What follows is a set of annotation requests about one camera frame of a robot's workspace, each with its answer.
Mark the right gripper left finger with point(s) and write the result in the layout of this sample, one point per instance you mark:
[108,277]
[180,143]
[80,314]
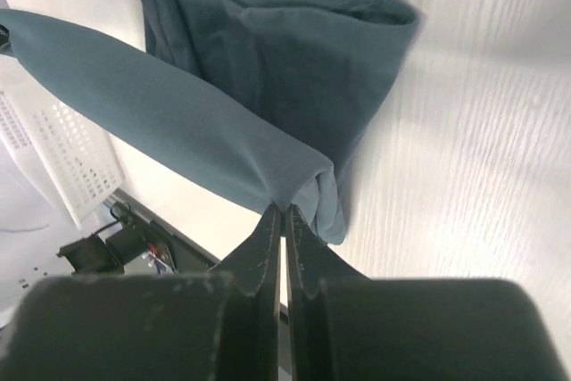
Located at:
[218,325]

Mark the white perforated plastic basket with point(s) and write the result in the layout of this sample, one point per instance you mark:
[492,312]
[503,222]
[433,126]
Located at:
[68,159]

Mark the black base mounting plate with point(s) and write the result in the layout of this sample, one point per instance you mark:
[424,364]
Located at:
[173,249]

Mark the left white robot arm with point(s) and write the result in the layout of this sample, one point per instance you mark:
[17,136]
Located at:
[32,232]

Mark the teal blue t-shirt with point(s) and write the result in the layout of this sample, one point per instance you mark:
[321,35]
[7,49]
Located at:
[257,101]

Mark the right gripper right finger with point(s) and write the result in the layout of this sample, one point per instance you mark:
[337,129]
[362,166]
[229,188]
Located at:
[346,326]

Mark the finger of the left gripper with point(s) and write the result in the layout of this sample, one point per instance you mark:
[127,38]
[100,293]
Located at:
[4,37]

